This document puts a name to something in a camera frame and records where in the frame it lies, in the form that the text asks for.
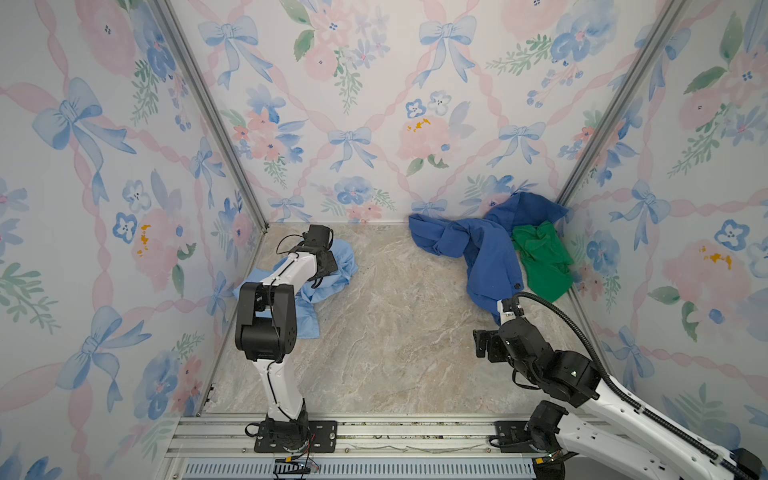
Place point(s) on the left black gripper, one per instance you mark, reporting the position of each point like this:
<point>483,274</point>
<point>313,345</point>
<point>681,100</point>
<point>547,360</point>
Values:
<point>332,262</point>

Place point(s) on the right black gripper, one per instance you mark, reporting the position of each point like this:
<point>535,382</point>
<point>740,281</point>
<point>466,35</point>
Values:
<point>494,339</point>

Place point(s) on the light blue shirt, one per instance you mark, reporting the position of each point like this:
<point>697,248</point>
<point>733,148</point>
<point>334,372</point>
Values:
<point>308,296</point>

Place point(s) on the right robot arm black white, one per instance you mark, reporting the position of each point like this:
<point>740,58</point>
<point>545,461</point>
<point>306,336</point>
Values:
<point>586,413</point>

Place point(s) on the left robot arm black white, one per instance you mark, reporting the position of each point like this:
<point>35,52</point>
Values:
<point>266,331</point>

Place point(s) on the green cloth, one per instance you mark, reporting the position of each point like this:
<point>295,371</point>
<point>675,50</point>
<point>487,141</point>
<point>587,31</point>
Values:
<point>546,260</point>

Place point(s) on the dark blue shirt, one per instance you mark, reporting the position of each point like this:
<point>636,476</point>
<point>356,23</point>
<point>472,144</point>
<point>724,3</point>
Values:
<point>493,269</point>

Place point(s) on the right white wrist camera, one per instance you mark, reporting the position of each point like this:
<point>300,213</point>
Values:
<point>509,310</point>

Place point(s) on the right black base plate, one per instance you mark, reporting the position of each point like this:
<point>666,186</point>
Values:
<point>512,436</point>

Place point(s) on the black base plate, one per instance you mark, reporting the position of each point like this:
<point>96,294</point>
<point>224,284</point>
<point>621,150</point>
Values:
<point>293,437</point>
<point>512,436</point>

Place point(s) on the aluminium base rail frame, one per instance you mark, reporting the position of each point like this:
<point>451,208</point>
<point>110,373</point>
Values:
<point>222,446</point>

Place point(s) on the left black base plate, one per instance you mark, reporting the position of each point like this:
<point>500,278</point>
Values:
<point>293,437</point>

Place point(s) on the left aluminium corner post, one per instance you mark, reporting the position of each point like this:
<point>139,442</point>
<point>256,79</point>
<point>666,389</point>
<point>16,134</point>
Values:
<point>179,46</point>

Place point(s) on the aluminium corner post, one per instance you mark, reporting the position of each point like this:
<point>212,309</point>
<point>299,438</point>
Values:
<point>179,46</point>
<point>657,36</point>

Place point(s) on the right aluminium corner post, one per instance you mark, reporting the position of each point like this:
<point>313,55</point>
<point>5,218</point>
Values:
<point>657,36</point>

